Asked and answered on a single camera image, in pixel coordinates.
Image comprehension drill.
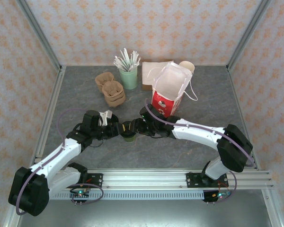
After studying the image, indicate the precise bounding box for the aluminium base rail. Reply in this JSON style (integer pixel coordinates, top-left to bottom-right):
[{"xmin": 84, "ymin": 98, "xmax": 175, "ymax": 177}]
[{"xmin": 16, "ymin": 169, "xmax": 275, "ymax": 190}]

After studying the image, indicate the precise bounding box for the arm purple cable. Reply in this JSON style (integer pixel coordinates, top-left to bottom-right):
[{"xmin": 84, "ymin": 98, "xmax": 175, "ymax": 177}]
[
  {"xmin": 144, "ymin": 98, "xmax": 256, "ymax": 204},
  {"xmin": 15, "ymin": 108, "xmax": 104, "ymax": 215}
]

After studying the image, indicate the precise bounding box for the black mount plate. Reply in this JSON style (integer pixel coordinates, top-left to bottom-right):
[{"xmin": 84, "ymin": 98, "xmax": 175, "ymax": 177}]
[
  {"xmin": 186, "ymin": 172, "xmax": 228, "ymax": 189},
  {"xmin": 60, "ymin": 173, "xmax": 104, "ymax": 189}
]

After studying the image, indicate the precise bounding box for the stack of pulp cup carriers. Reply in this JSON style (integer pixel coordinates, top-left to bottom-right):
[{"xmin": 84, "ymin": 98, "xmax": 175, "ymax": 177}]
[{"xmin": 96, "ymin": 78, "xmax": 126, "ymax": 108}]

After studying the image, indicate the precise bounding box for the slotted grey cable duct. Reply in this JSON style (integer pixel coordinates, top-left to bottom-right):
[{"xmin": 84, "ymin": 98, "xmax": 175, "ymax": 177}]
[{"xmin": 25, "ymin": 191, "xmax": 205, "ymax": 201}]

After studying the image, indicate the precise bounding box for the mint green holder cup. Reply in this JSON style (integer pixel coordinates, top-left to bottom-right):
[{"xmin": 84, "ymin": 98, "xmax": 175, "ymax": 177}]
[{"xmin": 119, "ymin": 64, "xmax": 138, "ymax": 90}]

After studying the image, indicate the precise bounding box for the controller board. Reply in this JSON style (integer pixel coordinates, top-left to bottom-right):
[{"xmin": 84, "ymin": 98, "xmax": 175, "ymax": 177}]
[
  {"xmin": 203, "ymin": 190, "xmax": 232, "ymax": 204},
  {"xmin": 70, "ymin": 189, "xmax": 90, "ymax": 204}
]

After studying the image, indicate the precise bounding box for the left aluminium frame post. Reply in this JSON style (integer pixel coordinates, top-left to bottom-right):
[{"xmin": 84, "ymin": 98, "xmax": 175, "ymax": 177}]
[{"xmin": 15, "ymin": 0, "xmax": 63, "ymax": 71}]

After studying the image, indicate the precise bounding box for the left black mount plate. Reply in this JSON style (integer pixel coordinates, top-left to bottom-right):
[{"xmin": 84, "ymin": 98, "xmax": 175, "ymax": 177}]
[{"xmin": 60, "ymin": 173, "xmax": 104, "ymax": 189}]

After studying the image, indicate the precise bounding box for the stack of white napkins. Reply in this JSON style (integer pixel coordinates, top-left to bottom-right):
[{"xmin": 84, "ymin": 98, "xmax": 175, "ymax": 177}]
[{"xmin": 142, "ymin": 58, "xmax": 174, "ymax": 91}]

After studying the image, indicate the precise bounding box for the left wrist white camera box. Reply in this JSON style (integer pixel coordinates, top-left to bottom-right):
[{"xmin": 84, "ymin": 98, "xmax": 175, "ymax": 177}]
[{"xmin": 99, "ymin": 110, "xmax": 113, "ymax": 126}]

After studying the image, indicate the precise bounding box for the right aluminium table rail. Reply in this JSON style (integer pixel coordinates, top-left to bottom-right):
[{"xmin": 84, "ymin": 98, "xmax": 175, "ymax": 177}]
[{"xmin": 227, "ymin": 66, "xmax": 261, "ymax": 171}]

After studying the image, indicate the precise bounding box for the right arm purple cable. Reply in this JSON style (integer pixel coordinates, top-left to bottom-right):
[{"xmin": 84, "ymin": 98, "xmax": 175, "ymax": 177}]
[{"xmin": 144, "ymin": 98, "xmax": 256, "ymax": 204}]

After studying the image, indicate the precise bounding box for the grey metal shelf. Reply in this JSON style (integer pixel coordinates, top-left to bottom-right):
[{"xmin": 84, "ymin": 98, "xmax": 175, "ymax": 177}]
[{"xmin": 16, "ymin": 200, "xmax": 272, "ymax": 227}]

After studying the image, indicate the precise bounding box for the left controller board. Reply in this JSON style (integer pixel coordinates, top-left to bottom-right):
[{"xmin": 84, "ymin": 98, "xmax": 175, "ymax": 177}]
[{"xmin": 70, "ymin": 189, "xmax": 90, "ymax": 204}]

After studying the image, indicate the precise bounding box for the red white paper bag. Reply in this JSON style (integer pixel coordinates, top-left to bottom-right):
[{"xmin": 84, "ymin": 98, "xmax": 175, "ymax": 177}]
[{"xmin": 147, "ymin": 61, "xmax": 199, "ymax": 118}]

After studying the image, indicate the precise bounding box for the left lower frame post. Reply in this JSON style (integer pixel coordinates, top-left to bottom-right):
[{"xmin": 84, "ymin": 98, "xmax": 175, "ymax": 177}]
[{"xmin": 2, "ymin": 189, "xmax": 27, "ymax": 227}]

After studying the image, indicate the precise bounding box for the stack of paper cups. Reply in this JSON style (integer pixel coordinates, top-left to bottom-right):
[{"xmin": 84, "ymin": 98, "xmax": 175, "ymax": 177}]
[{"xmin": 179, "ymin": 61, "xmax": 195, "ymax": 74}]

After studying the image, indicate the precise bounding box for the right aluminium frame post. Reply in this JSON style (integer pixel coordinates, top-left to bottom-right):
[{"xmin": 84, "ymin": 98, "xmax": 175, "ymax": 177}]
[{"xmin": 227, "ymin": 0, "xmax": 273, "ymax": 71}]

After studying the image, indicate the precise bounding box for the right controller board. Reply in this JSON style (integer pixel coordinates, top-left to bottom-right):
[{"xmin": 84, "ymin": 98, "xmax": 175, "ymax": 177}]
[{"xmin": 203, "ymin": 190, "xmax": 232, "ymax": 204}]

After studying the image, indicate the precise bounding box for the aluminium frame post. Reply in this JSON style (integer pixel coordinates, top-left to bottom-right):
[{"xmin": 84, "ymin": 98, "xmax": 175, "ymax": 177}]
[
  {"xmin": 227, "ymin": 0, "xmax": 273, "ymax": 71},
  {"xmin": 15, "ymin": 0, "xmax": 63, "ymax": 71}
]

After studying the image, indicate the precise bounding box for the right black mount plate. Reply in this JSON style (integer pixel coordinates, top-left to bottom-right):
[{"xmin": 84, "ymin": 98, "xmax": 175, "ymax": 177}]
[{"xmin": 186, "ymin": 172, "xmax": 228, "ymax": 189}]

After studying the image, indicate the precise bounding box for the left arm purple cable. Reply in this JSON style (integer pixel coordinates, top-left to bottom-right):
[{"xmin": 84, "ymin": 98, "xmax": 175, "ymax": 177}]
[{"xmin": 15, "ymin": 108, "xmax": 104, "ymax": 215}]

